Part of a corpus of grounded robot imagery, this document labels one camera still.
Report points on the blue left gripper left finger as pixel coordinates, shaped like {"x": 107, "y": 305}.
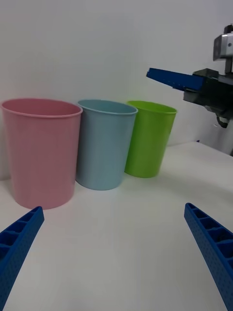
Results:
{"x": 17, "y": 245}

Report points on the pale blue plastic waste bin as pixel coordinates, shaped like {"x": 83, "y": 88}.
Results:
{"x": 102, "y": 150}

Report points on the green plastic waste bin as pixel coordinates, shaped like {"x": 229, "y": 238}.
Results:
{"x": 148, "y": 143}

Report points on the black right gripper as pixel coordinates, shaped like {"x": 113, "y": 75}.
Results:
{"x": 213, "y": 93}

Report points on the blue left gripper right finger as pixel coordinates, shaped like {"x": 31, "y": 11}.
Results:
{"x": 214, "y": 247}

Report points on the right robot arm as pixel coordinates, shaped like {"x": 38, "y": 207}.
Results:
{"x": 223, "y": 48}

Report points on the pink plastic waste bin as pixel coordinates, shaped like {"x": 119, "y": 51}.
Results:
{"x": 42, "y": 158}

